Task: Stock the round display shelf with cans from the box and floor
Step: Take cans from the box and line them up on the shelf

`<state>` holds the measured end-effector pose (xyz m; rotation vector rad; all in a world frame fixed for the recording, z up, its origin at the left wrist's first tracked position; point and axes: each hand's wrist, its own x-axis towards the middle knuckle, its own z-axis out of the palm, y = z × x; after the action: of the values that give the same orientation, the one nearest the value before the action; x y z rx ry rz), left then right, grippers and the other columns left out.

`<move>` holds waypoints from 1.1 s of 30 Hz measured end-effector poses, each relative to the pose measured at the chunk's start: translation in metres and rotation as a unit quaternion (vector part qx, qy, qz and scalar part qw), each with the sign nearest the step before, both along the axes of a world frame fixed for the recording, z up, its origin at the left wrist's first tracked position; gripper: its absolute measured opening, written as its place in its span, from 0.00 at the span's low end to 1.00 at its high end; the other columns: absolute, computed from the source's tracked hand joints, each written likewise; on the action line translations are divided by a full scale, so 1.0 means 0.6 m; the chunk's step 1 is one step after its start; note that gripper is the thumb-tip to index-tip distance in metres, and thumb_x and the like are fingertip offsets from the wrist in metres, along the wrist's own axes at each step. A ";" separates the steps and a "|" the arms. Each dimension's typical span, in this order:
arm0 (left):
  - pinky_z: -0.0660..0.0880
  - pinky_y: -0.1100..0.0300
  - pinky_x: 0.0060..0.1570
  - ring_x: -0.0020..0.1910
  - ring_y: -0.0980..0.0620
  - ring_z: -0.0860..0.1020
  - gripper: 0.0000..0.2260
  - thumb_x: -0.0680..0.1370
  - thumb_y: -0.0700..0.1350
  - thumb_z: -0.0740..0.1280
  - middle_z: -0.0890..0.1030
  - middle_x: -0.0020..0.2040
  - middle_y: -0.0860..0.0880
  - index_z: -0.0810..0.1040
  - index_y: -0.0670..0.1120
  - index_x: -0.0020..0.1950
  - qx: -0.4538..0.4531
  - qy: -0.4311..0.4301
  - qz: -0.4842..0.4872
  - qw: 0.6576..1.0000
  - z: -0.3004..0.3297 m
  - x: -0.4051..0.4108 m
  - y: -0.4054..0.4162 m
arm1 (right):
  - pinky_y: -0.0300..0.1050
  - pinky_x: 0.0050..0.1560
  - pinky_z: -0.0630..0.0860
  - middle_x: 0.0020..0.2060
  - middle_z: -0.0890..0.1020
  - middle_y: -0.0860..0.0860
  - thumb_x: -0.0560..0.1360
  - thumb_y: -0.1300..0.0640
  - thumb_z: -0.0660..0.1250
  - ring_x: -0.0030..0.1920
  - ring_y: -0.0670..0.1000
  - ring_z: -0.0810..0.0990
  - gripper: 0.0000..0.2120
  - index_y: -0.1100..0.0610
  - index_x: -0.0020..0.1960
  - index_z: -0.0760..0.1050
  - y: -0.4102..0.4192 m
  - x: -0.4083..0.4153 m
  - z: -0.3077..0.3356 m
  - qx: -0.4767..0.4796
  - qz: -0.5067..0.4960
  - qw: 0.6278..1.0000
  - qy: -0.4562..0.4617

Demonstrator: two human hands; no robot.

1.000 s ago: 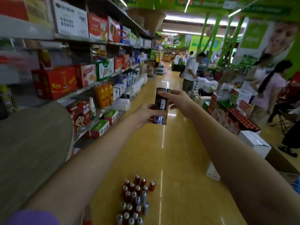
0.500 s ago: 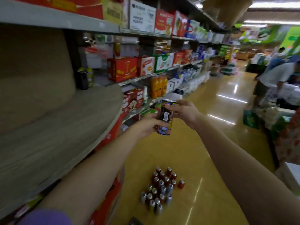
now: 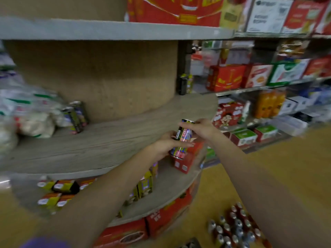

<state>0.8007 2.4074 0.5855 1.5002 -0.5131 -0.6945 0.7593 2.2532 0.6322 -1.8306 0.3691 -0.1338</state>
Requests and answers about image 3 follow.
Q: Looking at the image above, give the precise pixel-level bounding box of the white grey-print box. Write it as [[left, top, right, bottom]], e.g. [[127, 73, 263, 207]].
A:
[[245, 0, 294, 34]]

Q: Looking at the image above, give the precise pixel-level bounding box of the pack of orange bottles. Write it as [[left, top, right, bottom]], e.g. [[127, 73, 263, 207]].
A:
[[254, 89, 287, 120]]

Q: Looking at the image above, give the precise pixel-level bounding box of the cluster of cans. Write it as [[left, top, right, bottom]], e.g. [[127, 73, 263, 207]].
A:
[[208, 202, 272, 248]]

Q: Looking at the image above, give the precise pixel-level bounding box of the plain red carton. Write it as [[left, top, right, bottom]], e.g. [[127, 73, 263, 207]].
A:
[[302, 56, 331, 79]]

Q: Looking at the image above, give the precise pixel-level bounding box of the brown cardboard box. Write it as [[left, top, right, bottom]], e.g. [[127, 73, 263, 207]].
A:
[[179, 237, 203, 248]]

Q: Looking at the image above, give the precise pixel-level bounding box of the red yellow-print carton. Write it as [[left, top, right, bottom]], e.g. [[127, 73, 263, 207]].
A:
[[206, 64, 247, 93]]

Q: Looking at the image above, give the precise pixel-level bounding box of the stack of white plastic packs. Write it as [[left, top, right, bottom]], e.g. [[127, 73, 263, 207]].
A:
[[271, 115, 310, 137]]

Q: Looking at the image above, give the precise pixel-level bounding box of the person's right hand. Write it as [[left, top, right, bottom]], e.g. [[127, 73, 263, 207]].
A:
[[179, 118, 220, 142]]

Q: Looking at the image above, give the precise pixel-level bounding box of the person's right forearm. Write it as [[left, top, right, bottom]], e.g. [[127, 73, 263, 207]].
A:
[[207, 134, 331, 248]]

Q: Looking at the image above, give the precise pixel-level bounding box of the yellow green bottle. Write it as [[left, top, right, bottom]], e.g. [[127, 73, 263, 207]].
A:
[[186, 73, 194, 95]]

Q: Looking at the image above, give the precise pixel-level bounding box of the stack of white blue boxes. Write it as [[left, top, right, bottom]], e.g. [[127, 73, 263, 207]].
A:
[[279, 86, 331, 114]]

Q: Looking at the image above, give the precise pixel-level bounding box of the red white-print carton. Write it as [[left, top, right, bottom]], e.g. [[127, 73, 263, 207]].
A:
[[281, 0, 328, 34]]

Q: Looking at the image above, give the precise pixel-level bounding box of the stack of purple packets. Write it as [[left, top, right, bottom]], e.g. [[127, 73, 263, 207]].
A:
[[0, 40, 26, 87]]

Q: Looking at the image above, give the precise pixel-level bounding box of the person's left hand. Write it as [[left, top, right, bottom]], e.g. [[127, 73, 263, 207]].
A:
[[152, 130, 194, 162]]

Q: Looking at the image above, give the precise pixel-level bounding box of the purple shirt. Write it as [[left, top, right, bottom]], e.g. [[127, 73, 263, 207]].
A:
[[20, 237, 72, 248]]

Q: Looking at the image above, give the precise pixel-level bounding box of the gold brown box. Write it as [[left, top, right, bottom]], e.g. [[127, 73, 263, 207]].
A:
[[278, 40, 311, 59]]

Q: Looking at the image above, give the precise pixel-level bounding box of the large red gift carton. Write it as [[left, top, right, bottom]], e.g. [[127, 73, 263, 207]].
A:
[[126, 0, 225, 28]]

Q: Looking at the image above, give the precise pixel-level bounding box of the large green white carton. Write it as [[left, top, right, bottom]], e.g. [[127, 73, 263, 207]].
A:
[[267, 59, 311, 86]]

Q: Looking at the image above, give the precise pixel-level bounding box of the red porridge print carton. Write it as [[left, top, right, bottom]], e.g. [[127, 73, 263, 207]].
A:
[[144, 188, 194, 238], [92, 218, 150, 248]]

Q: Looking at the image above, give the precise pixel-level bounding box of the red cartoon face carton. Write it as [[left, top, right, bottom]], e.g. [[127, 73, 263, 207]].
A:
[[213, 101, 245, 128]]

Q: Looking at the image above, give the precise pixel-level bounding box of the white slim bottle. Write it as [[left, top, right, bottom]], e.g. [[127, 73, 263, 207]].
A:
[[241, 100, 252, 125]]

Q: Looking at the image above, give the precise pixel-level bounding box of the row of yellow orange cartons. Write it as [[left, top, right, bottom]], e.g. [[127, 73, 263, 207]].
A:
[[37, 162, 160, 215]]

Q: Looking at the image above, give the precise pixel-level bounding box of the white red-print carton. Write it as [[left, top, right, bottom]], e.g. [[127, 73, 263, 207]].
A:
[[243, 63, 274, 89]]

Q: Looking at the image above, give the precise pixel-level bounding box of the round wooden shelf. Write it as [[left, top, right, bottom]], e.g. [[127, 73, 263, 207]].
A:
[[0, 0, 235, 248]]

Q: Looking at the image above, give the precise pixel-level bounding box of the person's left forearm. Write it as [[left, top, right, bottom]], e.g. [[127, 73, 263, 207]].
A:
[[37, 144, 167, 248]]

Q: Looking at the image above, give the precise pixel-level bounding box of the small green-top box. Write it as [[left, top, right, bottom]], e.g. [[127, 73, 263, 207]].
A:
[[253, 125, 279, 143], [230, 128, 258, 147]]

